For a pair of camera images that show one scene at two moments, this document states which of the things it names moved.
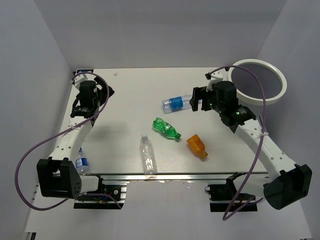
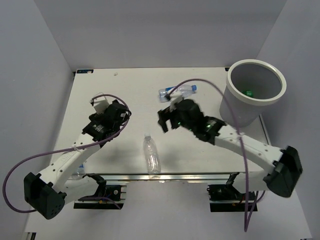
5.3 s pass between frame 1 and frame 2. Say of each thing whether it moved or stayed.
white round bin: stayed
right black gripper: moved
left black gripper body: moved
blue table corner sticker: stayed
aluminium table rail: stayed
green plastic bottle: moved
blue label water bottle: moved
